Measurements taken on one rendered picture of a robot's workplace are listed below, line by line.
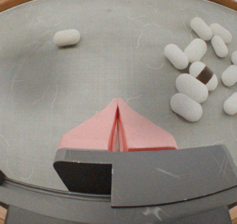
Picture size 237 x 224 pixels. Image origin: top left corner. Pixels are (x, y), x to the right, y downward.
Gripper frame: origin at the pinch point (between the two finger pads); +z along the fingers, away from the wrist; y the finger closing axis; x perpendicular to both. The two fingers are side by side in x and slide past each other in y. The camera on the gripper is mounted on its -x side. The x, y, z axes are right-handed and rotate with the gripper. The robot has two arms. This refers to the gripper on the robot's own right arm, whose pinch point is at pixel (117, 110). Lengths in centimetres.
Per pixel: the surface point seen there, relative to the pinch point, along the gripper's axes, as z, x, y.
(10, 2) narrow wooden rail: 15.5, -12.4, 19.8
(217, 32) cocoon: 8.1, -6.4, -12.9
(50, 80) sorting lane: 4.1, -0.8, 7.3
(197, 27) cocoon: 8.4, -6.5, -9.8
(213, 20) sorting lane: 12.2, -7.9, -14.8
